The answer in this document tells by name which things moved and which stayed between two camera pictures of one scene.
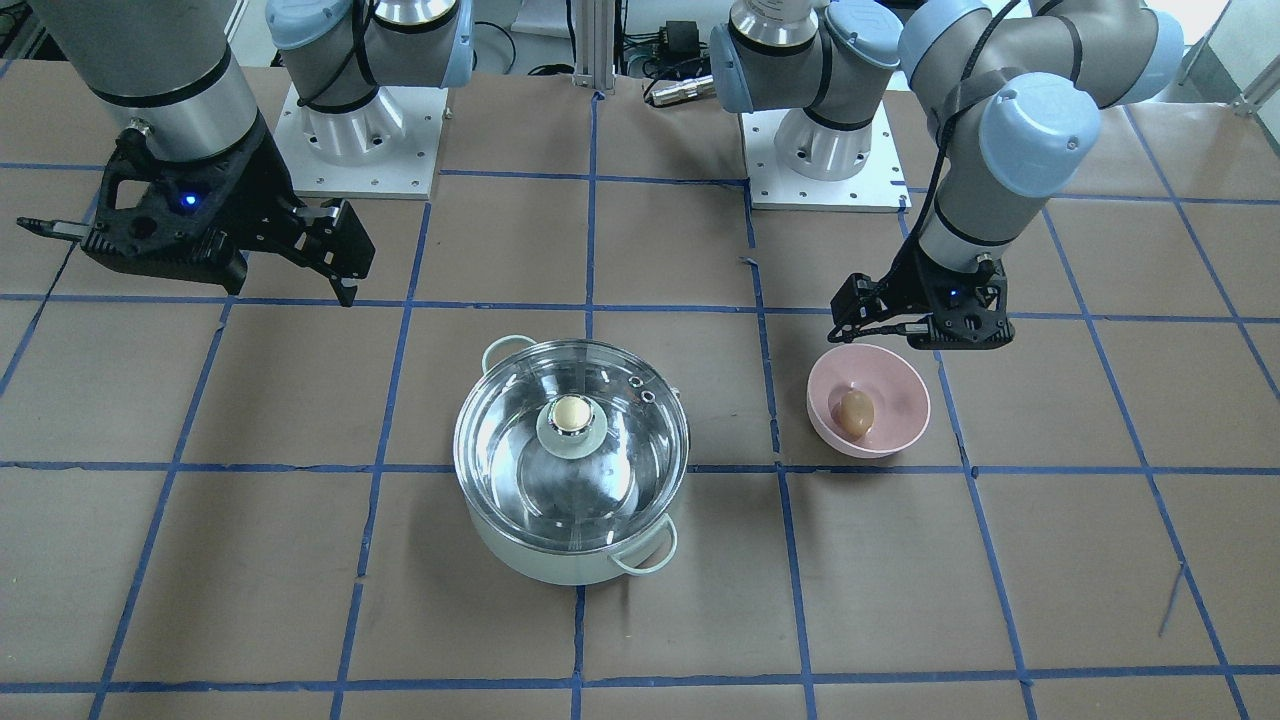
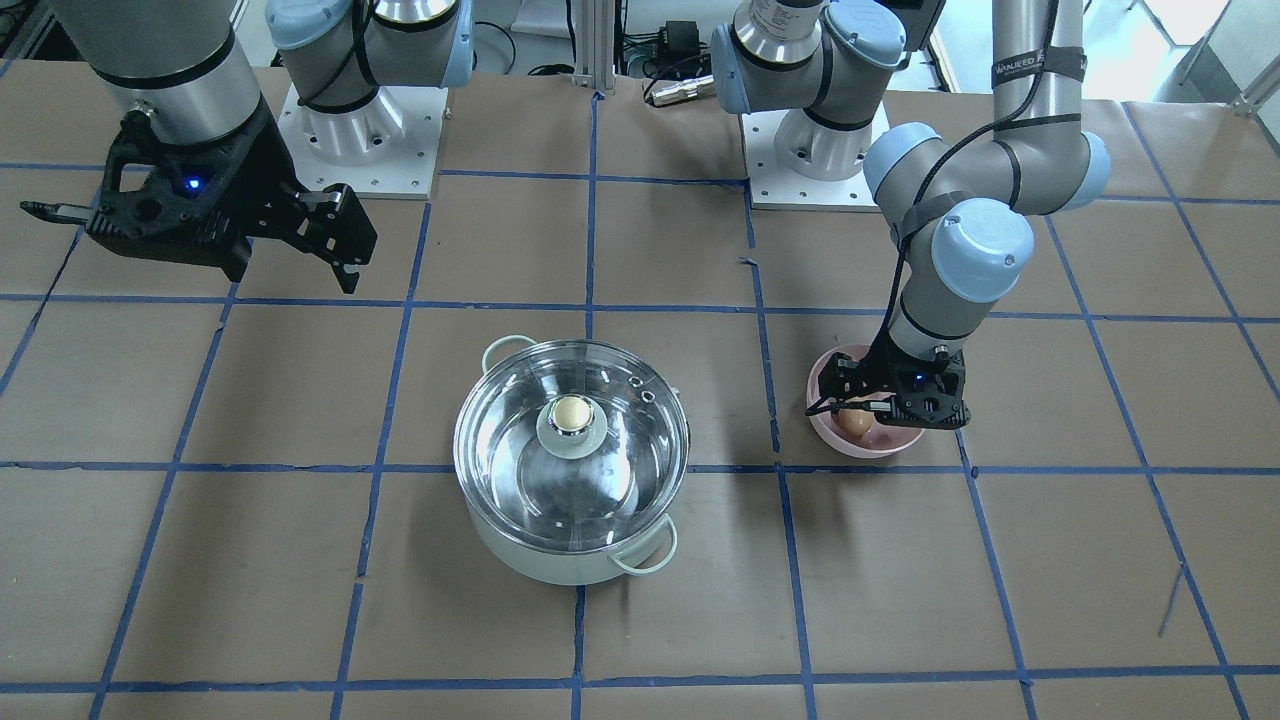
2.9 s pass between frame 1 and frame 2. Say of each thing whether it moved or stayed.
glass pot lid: stayed
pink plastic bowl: stayed
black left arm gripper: moved
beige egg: stayed
